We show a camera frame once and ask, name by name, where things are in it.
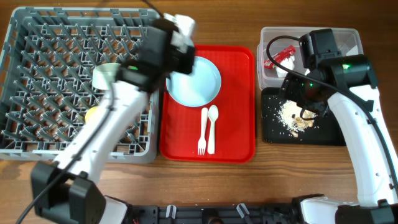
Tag black tray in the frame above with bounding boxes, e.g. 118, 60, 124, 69
261, 88, 346, 146

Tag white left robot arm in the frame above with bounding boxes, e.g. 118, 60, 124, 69
29, 14, 195, 223

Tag red sauce packet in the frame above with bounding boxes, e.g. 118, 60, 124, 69
264, 45, 296, 69

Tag clear plastic bin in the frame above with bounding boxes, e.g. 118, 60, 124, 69
257, 27, 363, 90

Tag white napkin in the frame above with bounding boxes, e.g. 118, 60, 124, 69
275, 55, 296, 78

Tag white plastic spoon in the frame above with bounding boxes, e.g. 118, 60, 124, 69
207, 105, 219, 154

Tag green bowl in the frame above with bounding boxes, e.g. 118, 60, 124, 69
92, 63, 121, 90

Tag red plastic tray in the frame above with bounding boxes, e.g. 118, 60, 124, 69
159, 45, 256, 164

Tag rice and peanut shells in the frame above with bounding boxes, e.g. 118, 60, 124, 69
275, 100, 316, 138

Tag grey dishwasher rack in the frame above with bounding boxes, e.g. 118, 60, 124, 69
1, 7, 158, 161

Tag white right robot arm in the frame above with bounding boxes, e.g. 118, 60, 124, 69
281, 29, 397, 223

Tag white plastic fork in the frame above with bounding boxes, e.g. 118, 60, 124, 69
198, 108, 208, 156

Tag yellow plastic cup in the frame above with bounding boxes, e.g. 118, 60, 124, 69
84, 106, 98, 123

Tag large light blue plate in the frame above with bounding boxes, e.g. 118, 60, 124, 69
166, 56, 221, 108

